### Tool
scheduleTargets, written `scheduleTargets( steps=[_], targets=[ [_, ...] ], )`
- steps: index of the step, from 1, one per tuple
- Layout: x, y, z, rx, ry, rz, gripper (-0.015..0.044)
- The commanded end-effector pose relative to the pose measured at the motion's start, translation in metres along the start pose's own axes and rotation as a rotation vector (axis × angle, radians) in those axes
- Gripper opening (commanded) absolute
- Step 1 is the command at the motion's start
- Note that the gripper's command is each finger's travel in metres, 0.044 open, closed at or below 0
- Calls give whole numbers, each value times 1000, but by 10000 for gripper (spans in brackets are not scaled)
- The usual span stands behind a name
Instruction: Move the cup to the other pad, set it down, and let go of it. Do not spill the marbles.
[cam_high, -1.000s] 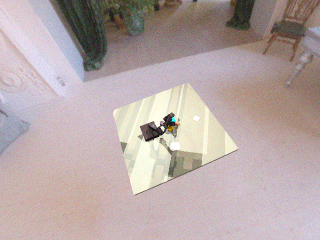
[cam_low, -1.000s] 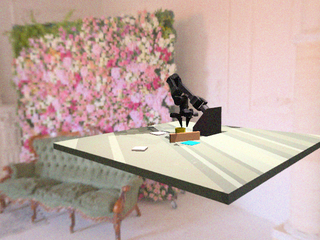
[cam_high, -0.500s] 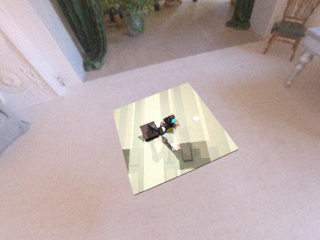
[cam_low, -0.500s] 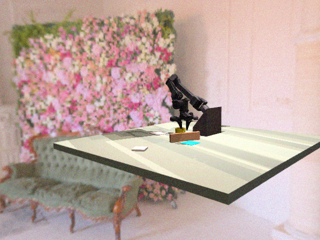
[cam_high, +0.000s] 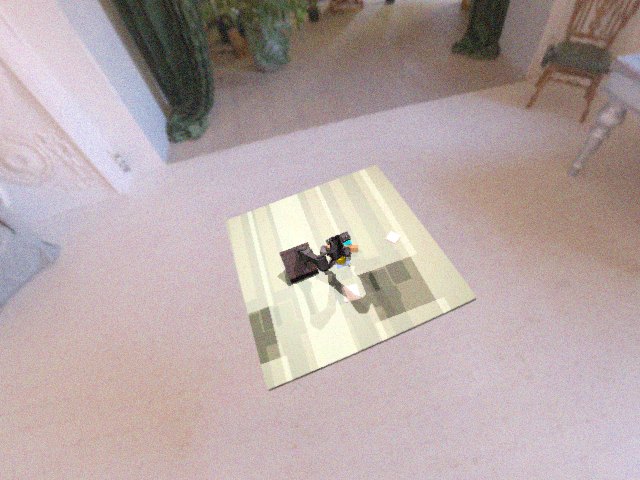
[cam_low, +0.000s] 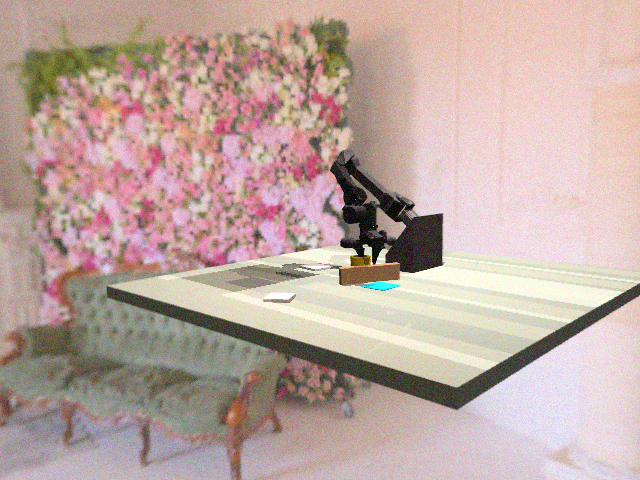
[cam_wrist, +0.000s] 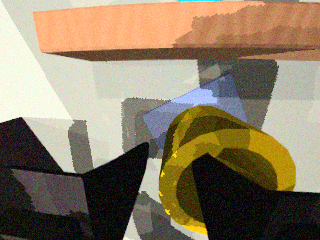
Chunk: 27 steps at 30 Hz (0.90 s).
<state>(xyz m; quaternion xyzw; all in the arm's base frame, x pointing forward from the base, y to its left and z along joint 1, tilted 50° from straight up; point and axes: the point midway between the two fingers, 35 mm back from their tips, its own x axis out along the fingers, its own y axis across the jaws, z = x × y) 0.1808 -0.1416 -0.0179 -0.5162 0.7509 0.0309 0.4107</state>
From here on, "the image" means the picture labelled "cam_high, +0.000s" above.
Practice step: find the orange flat bar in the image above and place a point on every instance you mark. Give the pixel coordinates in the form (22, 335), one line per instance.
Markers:
(354, 248)

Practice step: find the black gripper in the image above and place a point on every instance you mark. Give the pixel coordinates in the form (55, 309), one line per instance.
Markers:
(344, 252)

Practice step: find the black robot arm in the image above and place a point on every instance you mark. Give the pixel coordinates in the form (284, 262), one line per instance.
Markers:
(336, 243)

